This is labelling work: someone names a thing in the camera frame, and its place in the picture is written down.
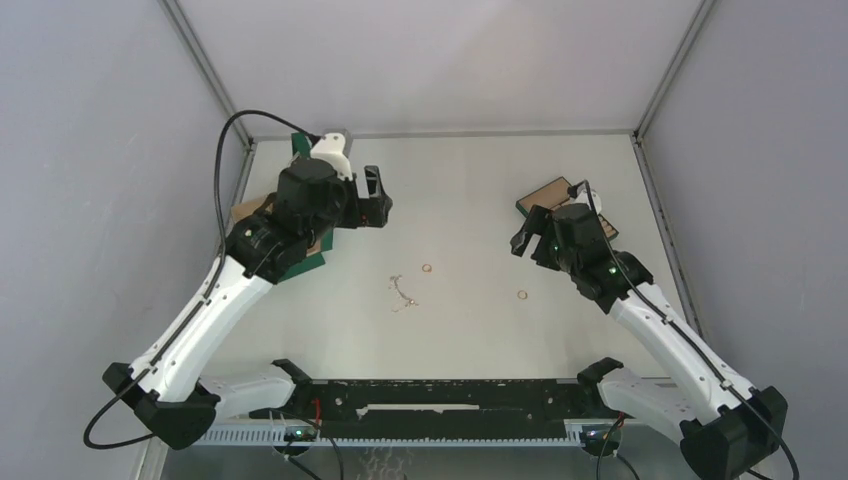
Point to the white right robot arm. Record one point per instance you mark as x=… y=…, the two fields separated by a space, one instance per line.
x=722 y=423

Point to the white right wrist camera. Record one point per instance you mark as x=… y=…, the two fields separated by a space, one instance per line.
x=583 y=193

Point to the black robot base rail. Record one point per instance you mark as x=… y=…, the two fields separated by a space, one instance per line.
x=475 y=406

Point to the white slotted cable duct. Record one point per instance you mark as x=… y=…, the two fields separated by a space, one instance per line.
x=567 y=434

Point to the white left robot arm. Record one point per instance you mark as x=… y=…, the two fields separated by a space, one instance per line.
x=165 y=387

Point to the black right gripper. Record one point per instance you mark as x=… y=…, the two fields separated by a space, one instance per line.
x=538 y=221

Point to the green jewelry box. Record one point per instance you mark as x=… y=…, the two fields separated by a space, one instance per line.
x=308 y=258

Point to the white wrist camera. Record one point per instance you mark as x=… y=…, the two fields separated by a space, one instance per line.
x=334 y=148
x=583 y=193

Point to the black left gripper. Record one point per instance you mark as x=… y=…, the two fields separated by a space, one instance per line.
x=371 y=211

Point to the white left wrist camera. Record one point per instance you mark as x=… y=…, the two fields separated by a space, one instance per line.
x=334 y=148

